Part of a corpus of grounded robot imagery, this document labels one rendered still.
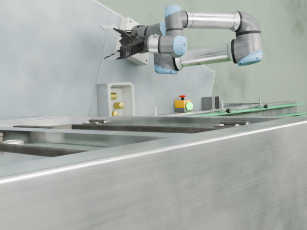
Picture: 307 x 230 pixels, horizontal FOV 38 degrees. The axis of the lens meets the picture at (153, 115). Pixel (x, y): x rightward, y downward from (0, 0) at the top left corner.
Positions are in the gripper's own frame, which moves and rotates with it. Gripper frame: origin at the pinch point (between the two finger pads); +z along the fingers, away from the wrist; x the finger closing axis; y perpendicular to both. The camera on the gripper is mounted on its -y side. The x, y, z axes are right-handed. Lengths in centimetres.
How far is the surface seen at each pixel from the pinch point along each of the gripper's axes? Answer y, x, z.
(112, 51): 37.0, -21.0, 7.9
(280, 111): 135, -110, -89
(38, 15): 10.5, 6.9, 31.5
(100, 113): 12.1, -43.3, 8.7
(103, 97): 14.5, -35.3, 6.8
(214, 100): 80, -71, -42
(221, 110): 64, -69, -48
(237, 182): -118, 35, -59
